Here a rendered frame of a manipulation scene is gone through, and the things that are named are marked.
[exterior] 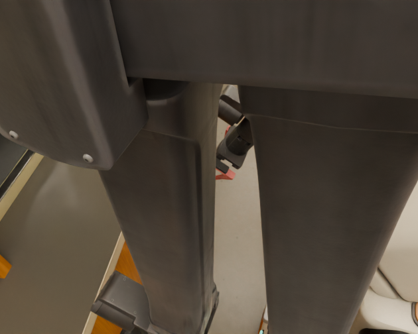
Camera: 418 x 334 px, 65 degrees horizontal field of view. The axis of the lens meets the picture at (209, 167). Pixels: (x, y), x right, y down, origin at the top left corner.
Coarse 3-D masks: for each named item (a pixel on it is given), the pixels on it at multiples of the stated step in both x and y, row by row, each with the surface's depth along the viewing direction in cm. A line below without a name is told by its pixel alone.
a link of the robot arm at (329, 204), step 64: (128, 0) 7; (192, 0) 7; (256, 0) 6; (320, 0) 6; (384, 0) 5; (128, 64) 8; (192, 64) 8; (256, 64) 7; (320, 64) 6; (384, 64) 6; (256, 128) 10; (320, 128) 9; (384, 128) 8; (320, 192) 11; (384, 192) 10; (320, 256) 14; (320, 320) 19
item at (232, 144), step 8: (232, 128) 79; (232, 136) 73; (224, 144) 75; (232, 144) 73; (240, 144) 72; (248, 144) 72; (224, 152) 74; (232, 152) 75; (240, 152) 74; (232, 160) 74; (240, 160) 75
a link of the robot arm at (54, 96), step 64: (0, 0) 6; (64, 0) 6; (0, 64) 8; (64, 64) 7; (0, 128) 10; (64, 128) 8; (128, 128) 9; (192, 128) 12; (128, 192) 16; (192, 192) 16; (192, 256) 20; (192, 320) 29
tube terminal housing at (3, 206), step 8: (32, 160) 88; (40, 160) 92; (24, 168) 85; (32, 168) 88; (24, 176) 86; (16, 184) 83; (24, 184) 86; (8, 192) 80; (16, 192) 83; (8, 200) 81; (0, 208) 78; (8, 208) 81; (0, 216) 79
